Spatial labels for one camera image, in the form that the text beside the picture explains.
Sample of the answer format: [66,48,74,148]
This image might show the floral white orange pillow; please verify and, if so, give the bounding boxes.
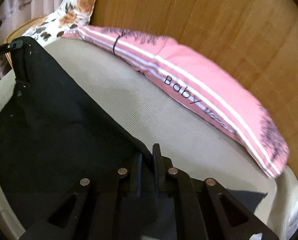
[23,0,96,47]

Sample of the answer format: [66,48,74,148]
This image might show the pink striped long pillow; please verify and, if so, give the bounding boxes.
[65,25,289,178]

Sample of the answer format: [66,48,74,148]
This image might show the woven bamboo headboard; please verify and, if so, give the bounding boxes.
[70,0,298,181]

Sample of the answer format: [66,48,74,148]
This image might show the wicker rattan chair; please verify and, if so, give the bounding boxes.
[3,16,47,68]

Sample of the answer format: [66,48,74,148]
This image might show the black denim pants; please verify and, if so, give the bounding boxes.
[0,37,276,239]

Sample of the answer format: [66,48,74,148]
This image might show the beige folded blanket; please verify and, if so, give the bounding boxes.
[275,166,298,239]

